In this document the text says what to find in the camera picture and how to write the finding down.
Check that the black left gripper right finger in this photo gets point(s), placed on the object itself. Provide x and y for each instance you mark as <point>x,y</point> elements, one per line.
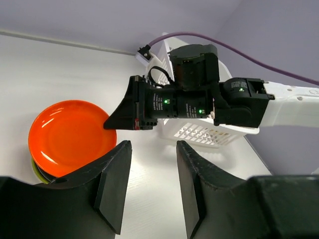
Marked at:
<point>219,205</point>

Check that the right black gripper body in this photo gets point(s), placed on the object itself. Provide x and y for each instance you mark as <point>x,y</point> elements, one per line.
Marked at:
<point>190,90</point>

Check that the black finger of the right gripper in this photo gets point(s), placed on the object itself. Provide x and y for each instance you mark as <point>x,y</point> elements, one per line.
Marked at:
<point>125,114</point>

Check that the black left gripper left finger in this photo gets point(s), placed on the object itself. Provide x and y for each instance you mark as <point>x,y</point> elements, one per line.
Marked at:
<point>85,204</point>

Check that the lime green plate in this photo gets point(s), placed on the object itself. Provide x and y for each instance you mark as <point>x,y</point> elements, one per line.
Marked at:
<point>38,174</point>

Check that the orange plate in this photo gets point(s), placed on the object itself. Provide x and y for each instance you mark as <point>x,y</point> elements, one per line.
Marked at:
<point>69,135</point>

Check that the white plastic dish rack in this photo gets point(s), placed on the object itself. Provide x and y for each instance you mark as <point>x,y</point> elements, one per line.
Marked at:
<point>200,132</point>

